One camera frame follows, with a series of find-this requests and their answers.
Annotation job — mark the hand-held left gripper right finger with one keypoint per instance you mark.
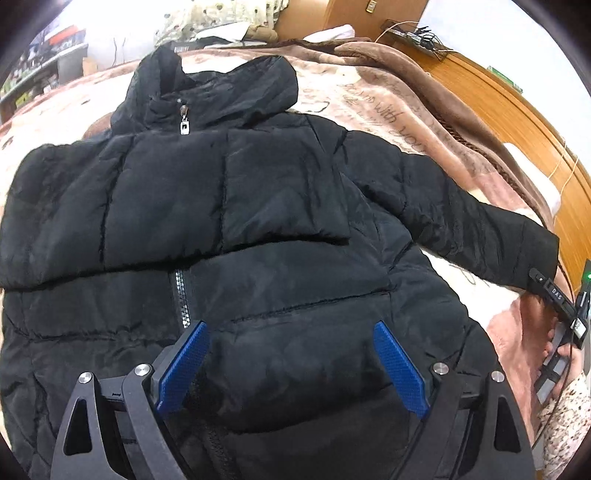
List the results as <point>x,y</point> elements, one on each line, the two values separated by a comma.
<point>399,369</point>

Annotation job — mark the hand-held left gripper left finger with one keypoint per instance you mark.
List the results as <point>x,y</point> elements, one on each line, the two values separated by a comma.
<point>184,364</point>

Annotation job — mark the black puffer jacket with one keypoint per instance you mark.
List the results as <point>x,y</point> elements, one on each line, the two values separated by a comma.
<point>277,207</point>

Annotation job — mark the person's right forearm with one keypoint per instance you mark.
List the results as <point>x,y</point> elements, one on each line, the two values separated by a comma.
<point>568,429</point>

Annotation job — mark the person's right hand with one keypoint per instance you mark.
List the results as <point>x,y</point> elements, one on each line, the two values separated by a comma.
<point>568,350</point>

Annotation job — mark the white pillow with brown trim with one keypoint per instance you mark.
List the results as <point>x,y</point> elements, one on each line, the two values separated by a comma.
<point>531,175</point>

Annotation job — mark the wooden headboard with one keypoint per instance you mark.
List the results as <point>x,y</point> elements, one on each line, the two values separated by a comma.
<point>508,106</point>

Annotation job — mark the green packet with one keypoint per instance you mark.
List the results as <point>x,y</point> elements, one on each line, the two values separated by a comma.
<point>505,78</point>

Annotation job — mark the brown printed blanket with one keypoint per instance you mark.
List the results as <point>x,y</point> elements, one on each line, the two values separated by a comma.
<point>369,115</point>

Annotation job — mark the black power strip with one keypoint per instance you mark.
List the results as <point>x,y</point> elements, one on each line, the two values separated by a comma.
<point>418,39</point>

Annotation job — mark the small cardboard box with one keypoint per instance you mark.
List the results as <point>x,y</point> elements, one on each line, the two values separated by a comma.
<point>86,64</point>

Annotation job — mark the flat dark box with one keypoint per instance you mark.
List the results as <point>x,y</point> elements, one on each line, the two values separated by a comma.
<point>207,45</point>

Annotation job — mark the grey storage bin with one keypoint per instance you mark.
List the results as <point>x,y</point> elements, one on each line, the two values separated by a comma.
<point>71,62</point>

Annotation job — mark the cluttered storage shelf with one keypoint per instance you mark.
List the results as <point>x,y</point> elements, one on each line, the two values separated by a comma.
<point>27,69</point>

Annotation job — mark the brown plush toy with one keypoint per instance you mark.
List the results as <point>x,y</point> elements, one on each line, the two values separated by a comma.
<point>261,32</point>

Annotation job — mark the plain white pillow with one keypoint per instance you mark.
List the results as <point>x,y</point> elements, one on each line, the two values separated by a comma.
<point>330,34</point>

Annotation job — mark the spotted cream cloth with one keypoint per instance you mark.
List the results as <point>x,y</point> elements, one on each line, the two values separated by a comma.
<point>217,16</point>

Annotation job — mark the orange box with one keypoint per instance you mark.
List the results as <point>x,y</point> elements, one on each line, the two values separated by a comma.
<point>64,34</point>

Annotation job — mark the wooden cabinet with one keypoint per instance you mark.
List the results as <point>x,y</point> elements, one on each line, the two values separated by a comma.
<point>332,16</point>

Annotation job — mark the wall switch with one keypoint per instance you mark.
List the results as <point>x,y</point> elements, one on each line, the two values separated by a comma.
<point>370,5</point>

